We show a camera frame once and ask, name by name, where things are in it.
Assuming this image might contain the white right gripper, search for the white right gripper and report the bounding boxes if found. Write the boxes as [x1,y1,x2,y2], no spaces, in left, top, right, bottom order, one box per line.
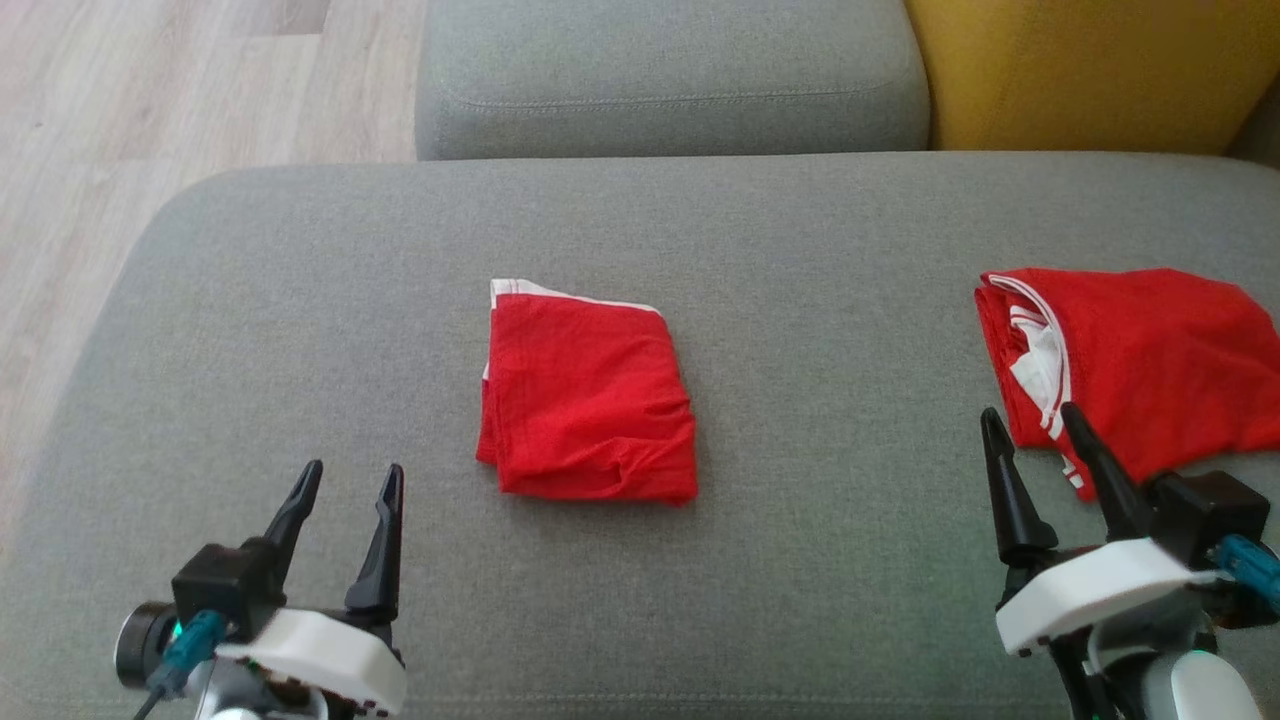
[979,401,1223,658]

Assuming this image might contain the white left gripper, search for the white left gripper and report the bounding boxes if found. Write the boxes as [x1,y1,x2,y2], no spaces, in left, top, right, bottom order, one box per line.
[214,459,409,720]

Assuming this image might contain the red Bulls 23 basketball jersey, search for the red Bulls 23 basketball jersey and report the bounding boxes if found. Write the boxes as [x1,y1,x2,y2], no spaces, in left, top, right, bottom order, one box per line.
[974,266,1280,503]

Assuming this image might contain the red shorts with white trim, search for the red shorts with white trim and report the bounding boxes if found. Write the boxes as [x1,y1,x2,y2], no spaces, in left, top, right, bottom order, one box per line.
[475,278,700,507]

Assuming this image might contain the grey sofa corner cushion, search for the grey sofa corner cushion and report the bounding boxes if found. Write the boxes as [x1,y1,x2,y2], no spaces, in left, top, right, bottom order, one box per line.
[1224,72,1280,171]

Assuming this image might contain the mustard yellow cushion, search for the mustard yellow cushion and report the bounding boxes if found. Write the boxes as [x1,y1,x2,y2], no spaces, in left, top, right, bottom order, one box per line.
[904,0,1280,157]

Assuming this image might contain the large grey sofa seat cushion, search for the large grey sofa seat cushion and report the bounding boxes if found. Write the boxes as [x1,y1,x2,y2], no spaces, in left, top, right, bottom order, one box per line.
[0,151,1280,720]

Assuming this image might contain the grey sofa back cushion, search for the grey sofa back cushion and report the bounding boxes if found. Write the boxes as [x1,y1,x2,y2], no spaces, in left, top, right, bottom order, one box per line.
[414,0,932,162]

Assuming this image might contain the teal plug left camera cable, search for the teal plug left camera cable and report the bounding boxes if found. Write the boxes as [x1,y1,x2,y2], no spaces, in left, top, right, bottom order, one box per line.
[132,609,230,720]

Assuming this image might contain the teal plug camera cable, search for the teal plug camera cable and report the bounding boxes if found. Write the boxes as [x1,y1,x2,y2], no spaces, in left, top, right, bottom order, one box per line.
[1211,534,1280,616]
[132,609,230,720]

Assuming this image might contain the teal plug right camera cable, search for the teal plug right camera cable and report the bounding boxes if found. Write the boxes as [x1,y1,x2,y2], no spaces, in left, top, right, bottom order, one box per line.
[1211,534,1280,616]

